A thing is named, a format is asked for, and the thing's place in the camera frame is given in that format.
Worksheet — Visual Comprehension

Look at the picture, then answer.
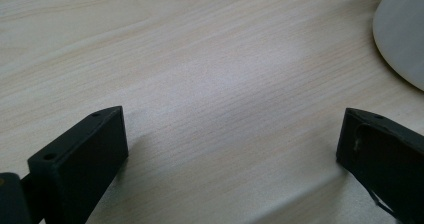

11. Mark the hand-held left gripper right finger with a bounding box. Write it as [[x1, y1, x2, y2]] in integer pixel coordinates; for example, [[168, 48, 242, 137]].
[[335, 107, 424, 224]]

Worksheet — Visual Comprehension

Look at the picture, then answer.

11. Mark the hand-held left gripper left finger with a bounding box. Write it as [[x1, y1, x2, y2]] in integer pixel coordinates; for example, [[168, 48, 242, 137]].
[[20, 105, 130, 224]]

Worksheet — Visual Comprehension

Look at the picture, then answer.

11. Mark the white round plate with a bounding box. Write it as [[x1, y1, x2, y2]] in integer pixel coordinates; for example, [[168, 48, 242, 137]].
[[372, 0, 424, 92]]

